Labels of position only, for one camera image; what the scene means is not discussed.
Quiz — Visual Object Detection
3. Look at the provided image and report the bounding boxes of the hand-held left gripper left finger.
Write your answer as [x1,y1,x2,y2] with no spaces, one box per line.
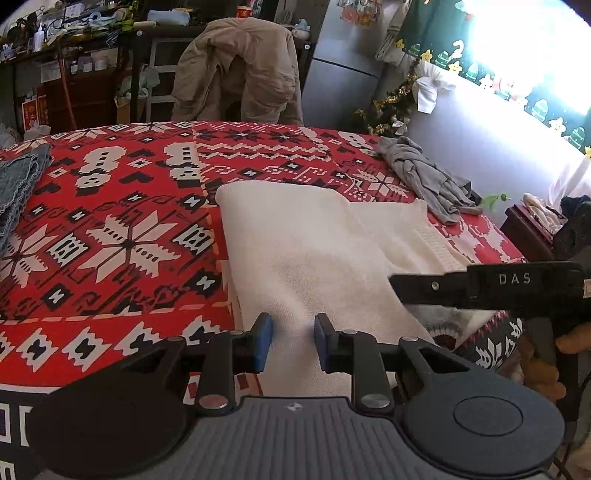
[120,312,274,415]

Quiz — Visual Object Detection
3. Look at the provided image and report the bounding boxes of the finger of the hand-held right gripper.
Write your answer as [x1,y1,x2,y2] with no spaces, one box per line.
[389,270,468,305]

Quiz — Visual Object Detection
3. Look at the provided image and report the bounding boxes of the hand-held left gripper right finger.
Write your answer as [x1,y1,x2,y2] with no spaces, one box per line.
[315,313,471,412]

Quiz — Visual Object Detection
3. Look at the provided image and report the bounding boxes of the white knit vest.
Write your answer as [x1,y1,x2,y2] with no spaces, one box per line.
[215,181,497,398]

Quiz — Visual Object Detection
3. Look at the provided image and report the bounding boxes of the person's right hand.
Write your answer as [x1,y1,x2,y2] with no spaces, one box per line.
[517,322,591,403]

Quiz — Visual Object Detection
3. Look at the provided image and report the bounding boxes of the wooden side table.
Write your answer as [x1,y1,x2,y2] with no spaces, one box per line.
[500,203,556,262]

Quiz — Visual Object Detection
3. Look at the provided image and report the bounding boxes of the grey crumpled garment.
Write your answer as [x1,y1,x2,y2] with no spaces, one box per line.
[376,136,484,226]

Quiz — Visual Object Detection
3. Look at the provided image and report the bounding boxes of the small christmas tree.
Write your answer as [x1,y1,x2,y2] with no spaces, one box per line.
[353,60,419,138]

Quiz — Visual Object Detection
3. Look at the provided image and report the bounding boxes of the white hanging cloth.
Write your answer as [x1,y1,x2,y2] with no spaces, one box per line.
[413,65,459,114]

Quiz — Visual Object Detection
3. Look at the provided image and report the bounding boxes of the red patterned blanket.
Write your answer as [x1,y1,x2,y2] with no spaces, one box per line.
[0,121,528,476]

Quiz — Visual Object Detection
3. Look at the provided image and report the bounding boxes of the silver fridge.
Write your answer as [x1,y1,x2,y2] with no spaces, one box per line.
[300,0,413,128]

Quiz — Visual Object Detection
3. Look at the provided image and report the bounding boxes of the green printed curtain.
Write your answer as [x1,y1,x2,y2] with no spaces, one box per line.
[397,0,591,160]

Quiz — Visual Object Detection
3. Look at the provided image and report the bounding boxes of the beige tied curtain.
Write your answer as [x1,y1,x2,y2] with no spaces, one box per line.
[375,0,413,66]

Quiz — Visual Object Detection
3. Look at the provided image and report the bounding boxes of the beige jacket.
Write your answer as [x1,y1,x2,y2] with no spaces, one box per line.
[171,17,304,126]

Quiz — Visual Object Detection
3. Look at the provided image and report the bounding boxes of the fridge posters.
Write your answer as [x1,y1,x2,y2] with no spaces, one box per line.
[339,0,387,27]

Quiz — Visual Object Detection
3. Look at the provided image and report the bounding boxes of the blue jeans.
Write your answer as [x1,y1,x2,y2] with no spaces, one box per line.
[0,143,54,253]

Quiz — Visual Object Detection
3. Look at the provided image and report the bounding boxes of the white plastic drawer unit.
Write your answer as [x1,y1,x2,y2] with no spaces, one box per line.
[148,37,195,101]

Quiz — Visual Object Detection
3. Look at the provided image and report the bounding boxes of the cluttered wooden shelf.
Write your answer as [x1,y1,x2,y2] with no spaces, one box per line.
[0,0,140,136]

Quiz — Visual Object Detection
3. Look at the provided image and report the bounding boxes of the black desk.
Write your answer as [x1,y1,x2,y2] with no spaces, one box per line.
[117,23,311,124]

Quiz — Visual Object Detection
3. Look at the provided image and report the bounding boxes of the red broom stick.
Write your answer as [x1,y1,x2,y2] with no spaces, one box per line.
[57,37,78,133]

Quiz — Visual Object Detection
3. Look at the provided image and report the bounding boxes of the red printed box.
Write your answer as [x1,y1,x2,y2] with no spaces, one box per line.
[21,95,50,136]

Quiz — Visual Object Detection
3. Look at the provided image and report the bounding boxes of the folded light blue cloth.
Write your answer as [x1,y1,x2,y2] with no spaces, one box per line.
[148,8,192,27]

